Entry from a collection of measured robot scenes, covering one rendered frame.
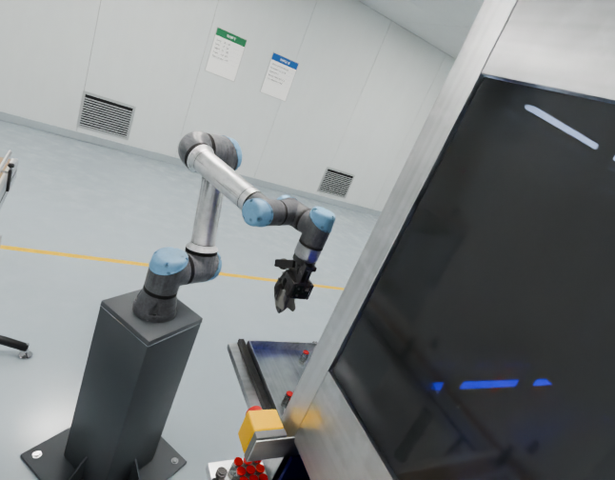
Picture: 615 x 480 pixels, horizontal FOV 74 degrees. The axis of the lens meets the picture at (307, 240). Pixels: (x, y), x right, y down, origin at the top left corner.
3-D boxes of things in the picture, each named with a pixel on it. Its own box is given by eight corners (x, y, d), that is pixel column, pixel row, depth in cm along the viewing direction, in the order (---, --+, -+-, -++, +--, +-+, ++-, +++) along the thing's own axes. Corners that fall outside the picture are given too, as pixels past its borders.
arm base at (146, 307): (122, 303, 140) (128, 279, 137) (157, 292, 154) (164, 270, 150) (151, 328, 135) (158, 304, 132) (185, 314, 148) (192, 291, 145)
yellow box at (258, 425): (276, 458, 88) (287, 435, 86) (246, 462, 84) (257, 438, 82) (265, 429, 94) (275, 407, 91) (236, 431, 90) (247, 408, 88)
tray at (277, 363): (360, 431, 116) (365, 423, 115) (280, 440, 103) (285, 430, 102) (312, 350, 143) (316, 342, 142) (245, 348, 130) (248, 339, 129)
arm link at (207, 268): (168, 278, 148) (192, 128, 136) (201, 273, 160) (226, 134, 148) (188, 290, 142) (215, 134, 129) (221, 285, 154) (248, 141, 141)
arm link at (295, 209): (268, 191, 117) (295, 209, 111) (293, 192, 126) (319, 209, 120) (260, 215, 120) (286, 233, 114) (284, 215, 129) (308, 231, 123)
